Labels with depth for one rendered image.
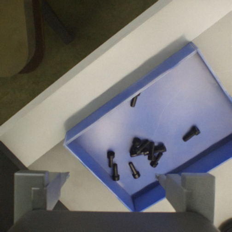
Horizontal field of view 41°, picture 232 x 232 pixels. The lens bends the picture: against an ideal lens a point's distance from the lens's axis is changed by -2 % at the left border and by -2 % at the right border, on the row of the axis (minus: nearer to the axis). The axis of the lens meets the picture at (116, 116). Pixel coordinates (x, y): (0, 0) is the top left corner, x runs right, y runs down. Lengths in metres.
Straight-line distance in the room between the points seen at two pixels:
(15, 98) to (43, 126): 1.04
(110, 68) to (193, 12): 0.08
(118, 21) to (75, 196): 0.92
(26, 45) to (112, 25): 0.64
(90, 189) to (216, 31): 0.18
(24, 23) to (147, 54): 0.34
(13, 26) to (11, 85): 0.74
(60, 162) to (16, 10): 0.33
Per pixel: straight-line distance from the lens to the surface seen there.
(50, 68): 1.23
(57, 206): 0.31
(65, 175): 0.17
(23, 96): 1.30
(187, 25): 0.25
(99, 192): 0.31
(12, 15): 0.56
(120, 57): 0.25
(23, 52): 0.57
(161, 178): 0.17
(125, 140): 0.27
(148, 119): 0.27
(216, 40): 0.26
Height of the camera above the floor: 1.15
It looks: 64 degrees down
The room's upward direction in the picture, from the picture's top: 178 degrees clockwise
